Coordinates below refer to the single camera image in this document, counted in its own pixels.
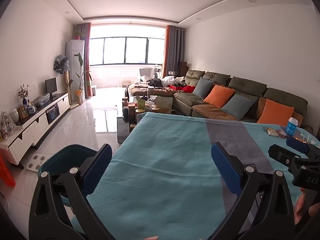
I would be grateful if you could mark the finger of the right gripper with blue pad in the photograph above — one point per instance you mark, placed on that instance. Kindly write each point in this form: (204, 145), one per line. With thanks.
(298, 145)

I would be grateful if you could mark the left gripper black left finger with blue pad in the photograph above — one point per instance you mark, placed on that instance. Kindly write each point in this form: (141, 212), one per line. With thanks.
(93, 169)

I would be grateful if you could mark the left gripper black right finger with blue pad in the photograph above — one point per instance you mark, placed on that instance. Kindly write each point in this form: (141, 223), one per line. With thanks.
(229, 166)

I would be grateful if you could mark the teal plastic trash bin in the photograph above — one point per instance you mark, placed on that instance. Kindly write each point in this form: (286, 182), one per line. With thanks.
(59, 182)

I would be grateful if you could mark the golden snack wrapper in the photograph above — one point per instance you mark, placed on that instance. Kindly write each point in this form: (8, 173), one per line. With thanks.
(303, 140)

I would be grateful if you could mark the red flat packet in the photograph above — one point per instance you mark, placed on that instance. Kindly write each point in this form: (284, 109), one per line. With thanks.
(282, 134)

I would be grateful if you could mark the blue cup white lid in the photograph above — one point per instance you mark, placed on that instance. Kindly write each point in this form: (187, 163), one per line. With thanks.
(291, 126)

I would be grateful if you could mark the flat snack packet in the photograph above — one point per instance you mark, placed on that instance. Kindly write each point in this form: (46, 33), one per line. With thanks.
(271, 132)

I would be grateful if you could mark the orange cushion near end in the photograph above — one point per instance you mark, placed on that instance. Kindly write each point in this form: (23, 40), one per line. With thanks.
(275, 113)

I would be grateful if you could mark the white bathroom scale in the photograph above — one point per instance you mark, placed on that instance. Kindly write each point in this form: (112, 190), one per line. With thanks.
(36, 161)

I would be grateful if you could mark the teal and grey tablecloth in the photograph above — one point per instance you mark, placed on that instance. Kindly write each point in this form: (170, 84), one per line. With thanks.
(163, 182)

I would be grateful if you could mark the brown blanket on sofa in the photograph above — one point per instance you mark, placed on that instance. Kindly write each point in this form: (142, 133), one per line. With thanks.
(210, 112)

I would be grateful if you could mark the blue-grey cushion middle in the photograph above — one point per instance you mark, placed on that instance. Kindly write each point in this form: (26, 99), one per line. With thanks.
(238, 106)

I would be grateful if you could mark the blue-grey cushion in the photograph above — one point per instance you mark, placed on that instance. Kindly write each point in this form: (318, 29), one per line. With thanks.
(238, 106)
(202, 88)

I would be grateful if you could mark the white tv cabinet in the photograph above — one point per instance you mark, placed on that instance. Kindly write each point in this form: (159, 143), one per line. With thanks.
(32, 130)

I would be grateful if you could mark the cluttered dark coffee table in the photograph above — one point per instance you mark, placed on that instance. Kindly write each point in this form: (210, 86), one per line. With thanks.
(124, 124)

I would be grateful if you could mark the potted green plant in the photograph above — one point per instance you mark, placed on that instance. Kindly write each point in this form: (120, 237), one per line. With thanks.
(80, 92)

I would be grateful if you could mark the orange cushion middle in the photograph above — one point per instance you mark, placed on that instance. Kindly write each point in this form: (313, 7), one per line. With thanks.
(219, 96)

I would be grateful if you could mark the olive green sectional sofa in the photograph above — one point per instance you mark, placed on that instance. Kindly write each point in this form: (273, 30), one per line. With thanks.
(259, 92)

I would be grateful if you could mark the blue-grey cushion far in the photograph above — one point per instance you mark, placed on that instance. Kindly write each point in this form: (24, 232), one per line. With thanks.
(202, 88)

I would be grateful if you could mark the small black monitor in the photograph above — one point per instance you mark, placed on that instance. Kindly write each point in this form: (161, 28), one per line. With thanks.
(51, 86)

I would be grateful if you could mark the red cloth on sofa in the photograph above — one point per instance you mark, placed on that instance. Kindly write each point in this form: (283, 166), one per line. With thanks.
(186, 89)

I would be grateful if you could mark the white standing air conditioner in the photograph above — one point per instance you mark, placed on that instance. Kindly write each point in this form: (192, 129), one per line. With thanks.
(73, 49)

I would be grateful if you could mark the left orange grey curtain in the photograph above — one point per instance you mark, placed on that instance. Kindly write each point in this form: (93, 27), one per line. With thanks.
(85, 30)

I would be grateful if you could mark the grey and orange curtain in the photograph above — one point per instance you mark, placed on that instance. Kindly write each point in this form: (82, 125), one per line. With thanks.
(174, 49)

